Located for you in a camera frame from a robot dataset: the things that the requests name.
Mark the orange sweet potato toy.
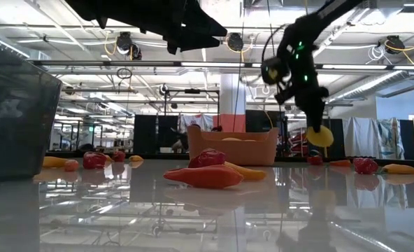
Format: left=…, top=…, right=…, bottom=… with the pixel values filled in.
left=163, top=164, right=245, bottom=190

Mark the black partition panel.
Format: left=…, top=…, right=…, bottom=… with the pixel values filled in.
left=245, top=109, right=287, bottom=157
left=133, top=114, right=179, bottom=155

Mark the grey plastic basket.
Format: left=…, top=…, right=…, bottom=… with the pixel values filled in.
left=0, top=34, right=63, bottom=183

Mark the black ceiling cable reel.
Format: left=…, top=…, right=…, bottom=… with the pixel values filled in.
left=115, top=31, right=134, bottom=55
left=226, top=31, right=245, bottom=53
left=385, top=34, right=406, bottom=55

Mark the long ceiling strip light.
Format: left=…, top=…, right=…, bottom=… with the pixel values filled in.
left=180, top=62, right=246, bottom=68
left=321, top=64, right=389, bottom=70

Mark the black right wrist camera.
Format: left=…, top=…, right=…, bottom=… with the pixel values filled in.
left=261, top=56, right=294, bottom=87

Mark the orange plastic basket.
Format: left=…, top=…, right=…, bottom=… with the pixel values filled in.
left=187, top=125, right=280, bottom=167

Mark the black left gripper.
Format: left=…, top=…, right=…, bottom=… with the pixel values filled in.
left=65, top=0, right=228, bottom=55

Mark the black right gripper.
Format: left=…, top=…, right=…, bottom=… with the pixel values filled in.
left=295, top=85, right=330, bottom=133

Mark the white pillar with red band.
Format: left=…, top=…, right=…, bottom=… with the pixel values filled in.
left=220, top=73, right=247, bottom=133

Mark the patterned hanging cloth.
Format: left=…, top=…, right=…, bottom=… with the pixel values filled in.
left=377, top=118, right=402, bottom=160

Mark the black metal rack frame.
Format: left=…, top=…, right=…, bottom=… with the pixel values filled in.
left=163, top=88, right=221, bottom=155

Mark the white and red hanging cloth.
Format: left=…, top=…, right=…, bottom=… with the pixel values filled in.
left=180, top=113, right=215, bottom=134

